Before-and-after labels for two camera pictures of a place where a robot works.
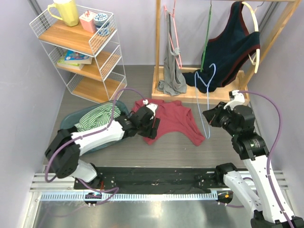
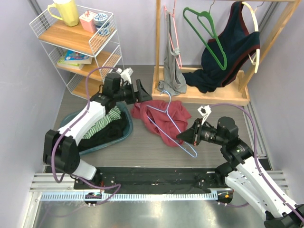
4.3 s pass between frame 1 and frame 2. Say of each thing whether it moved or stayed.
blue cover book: stayed
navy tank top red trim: stayed
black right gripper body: moved
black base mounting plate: stayed
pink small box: stayed
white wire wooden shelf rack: stayed
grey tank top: stayed
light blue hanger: moved
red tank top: moved
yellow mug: stayed
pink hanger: stayed
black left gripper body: moved
